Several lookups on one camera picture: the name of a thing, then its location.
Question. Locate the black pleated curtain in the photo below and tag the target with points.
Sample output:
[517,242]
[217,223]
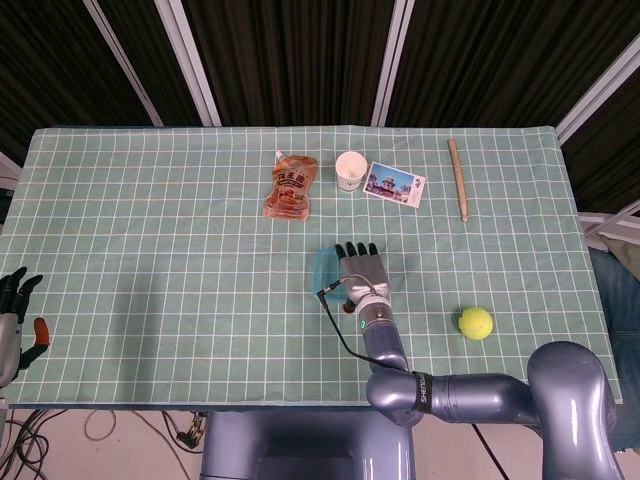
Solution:
[300,50]

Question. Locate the blue jeans leg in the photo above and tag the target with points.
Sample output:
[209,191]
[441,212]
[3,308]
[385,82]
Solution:
[620,325]

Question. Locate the yellow tennis ball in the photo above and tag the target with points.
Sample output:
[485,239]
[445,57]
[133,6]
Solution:
[476,323]

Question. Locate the white frame post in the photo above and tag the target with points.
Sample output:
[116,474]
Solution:
[122,60]
[600,85]
[392,60]
[187,60]

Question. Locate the orange sauce pouch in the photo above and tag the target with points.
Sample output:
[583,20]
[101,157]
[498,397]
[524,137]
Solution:
[290,190]

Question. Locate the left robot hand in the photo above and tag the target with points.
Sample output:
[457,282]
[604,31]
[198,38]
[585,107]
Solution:
[9,340]

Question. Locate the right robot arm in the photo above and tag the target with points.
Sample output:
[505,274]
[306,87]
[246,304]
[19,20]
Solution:
[475,400]

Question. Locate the grey robot torso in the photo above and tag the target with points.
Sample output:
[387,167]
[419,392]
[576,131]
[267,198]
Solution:
[300,445]

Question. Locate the blue plastic lid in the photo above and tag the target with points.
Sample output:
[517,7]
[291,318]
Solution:
[325,275]

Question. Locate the green checked tablecloth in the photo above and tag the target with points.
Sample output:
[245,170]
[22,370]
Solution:
[150,250]

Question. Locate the wooden rolling pin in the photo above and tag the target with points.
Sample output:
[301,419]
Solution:
[457,175]

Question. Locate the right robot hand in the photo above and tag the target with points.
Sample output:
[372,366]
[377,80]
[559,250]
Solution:
[365,277]

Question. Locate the white metal frame bars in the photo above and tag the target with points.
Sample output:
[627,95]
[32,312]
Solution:
[610,222]

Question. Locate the photo postcard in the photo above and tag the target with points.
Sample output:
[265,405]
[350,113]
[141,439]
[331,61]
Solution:
[392,182]

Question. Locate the white paper cup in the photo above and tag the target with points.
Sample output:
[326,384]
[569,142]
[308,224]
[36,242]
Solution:
[350,170]

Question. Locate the black power plug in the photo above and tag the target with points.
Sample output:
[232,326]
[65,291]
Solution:
[190,435]

